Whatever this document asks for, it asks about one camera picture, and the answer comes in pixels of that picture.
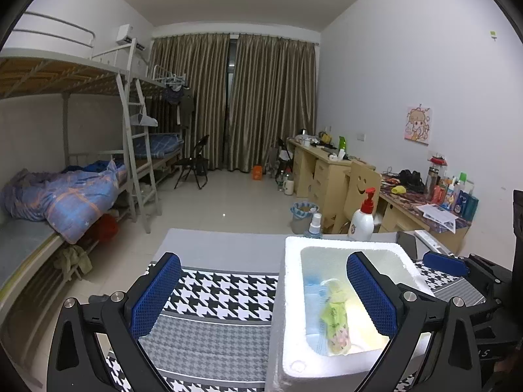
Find metal bunk bed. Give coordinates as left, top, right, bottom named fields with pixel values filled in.
left=0, top=11, right=189, bottom=323

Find orange box on floor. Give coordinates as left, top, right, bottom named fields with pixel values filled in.
left=252, top=166, right=263, bottom=181

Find houndstooth table mat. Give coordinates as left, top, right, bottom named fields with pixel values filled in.
left=104, top=258, right=489, bottom=392

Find white lotion pump bottle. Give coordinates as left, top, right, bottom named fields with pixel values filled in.
left=348, top=188, right=376, bottom=242

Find yellow object on desk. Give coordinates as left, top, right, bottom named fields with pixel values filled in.
left=391, top=185, right=407, bottom=196

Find black bag on desk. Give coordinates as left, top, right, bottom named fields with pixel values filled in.
left=397, top=169, right=426, bottom=194

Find wooden desk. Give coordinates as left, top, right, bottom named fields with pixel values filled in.
left=286, top=139, right=471, bottom=254

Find smiley wooden chair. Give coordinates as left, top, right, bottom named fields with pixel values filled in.
left=332, top=161, right=382, bottom=234

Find white styrofoam box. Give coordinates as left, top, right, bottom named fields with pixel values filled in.
left=265, top=236, right=431, bottom=391

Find white remote control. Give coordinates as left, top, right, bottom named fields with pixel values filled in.
left=414, top=230, right=450, bottom=256

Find blue plaid quilt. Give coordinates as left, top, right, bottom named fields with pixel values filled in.
left=1, top=161, right=127, bottom=244

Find brown curtains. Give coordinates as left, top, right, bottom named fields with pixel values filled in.
left=149, top=34, right=316, bottom=172

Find black folding chair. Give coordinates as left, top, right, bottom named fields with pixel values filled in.
left=174, top=135, right=209, bottom=189

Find toiletry bottles group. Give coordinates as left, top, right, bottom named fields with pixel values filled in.
left=425, top=153, right=479, bottom=222

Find white papers on desk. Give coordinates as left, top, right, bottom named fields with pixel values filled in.
left=416, top=204, right=457, bottom=234

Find cartoon girl poster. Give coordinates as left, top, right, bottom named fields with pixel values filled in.
left=404, top=105, right=432, bottom=145

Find white air conditioner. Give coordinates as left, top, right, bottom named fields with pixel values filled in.
left=116, top=24, right=146, bottom=51

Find hanging dark clothes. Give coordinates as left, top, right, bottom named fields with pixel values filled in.
left=163, top=85, right=195, bottom=129

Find grey trash bin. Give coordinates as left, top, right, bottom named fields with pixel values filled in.
left=290, top=201, right=319, bottom=235

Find black smartphone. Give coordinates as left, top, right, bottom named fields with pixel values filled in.
left=396, top=231, right=418, bottom=261

